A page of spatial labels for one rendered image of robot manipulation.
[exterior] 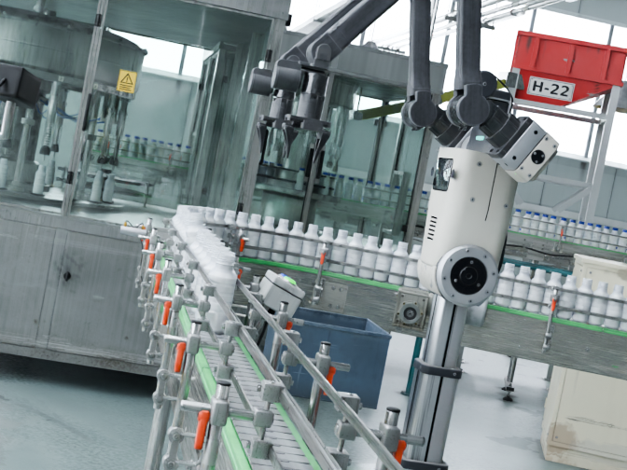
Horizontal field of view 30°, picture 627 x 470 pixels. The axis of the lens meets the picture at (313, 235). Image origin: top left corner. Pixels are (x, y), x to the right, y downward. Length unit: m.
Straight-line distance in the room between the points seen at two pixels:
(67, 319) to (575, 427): 2.91
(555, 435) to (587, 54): 3.76
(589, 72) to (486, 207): 6.74
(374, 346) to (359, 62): 5.05
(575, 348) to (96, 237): 2.73
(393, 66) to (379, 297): 3.95
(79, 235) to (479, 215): 3.57
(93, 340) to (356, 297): 2.10
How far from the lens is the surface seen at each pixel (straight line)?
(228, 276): 2.44
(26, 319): 6.28
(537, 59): 9.64
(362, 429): 1.26
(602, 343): 4.58
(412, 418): 3.07
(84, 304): 6.26
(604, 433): 6.95
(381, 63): 8.30
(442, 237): 2.96
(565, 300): 4.58
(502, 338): 4.56
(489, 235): 2.98
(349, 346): 3.37
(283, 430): 1.69
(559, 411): 6.91
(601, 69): 9.66
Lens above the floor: 1.37
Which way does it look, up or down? 3 degrees down
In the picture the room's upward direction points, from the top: 11 degrees clockwise
